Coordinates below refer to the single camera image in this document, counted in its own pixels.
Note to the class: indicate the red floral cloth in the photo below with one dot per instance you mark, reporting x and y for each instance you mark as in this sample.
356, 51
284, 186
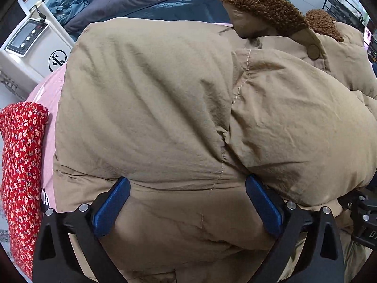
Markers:
20, 168

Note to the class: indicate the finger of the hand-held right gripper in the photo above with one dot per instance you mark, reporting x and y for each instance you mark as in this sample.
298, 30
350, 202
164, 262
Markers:
360, 205

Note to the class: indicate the white machine with display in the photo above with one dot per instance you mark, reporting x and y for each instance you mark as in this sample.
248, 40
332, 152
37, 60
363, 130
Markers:
32, 56

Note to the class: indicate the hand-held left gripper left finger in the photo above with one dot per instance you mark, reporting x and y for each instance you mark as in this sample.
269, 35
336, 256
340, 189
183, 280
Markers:
113, 203

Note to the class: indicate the teal blue bed cover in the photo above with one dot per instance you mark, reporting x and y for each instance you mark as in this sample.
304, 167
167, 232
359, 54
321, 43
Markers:
182, 10

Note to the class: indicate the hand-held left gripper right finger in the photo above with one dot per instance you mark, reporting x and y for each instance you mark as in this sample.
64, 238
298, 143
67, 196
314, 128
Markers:
263, 205

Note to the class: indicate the teal crumpled cloth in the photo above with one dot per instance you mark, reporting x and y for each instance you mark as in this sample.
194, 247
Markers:
76, 0

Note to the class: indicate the white sign card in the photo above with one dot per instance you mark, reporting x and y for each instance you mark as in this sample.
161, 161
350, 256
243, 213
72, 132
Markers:
369, 35

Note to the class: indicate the khaki puffer jacket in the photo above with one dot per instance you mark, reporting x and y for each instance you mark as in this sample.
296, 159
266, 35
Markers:
162, 109

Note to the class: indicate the pink polka-dot blanket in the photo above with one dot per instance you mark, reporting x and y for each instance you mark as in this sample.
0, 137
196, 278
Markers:
48, 100

